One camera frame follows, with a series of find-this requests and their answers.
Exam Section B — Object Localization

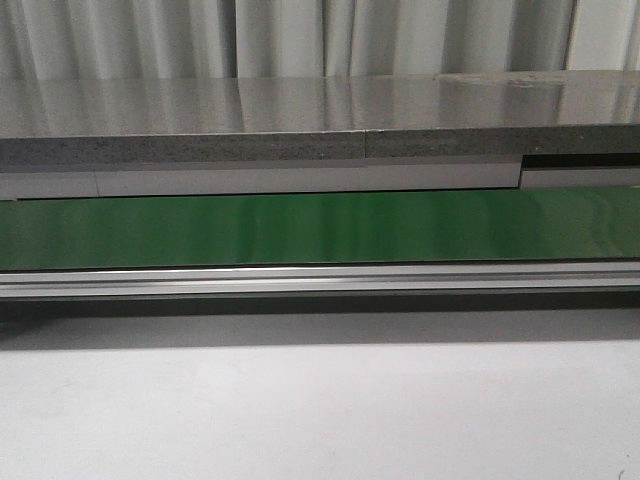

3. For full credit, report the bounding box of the grey stone counter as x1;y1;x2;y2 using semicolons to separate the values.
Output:
0;69;640;200

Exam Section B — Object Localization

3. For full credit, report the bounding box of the green conveyor belt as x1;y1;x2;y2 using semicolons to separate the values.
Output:
1;187;639;271

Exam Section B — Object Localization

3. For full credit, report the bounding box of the aluminium conveyor frame rail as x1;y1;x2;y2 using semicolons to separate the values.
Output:
1;260;639;300

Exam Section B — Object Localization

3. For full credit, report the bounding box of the white pleated curtain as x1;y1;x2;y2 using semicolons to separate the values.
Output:
1;1;639;80

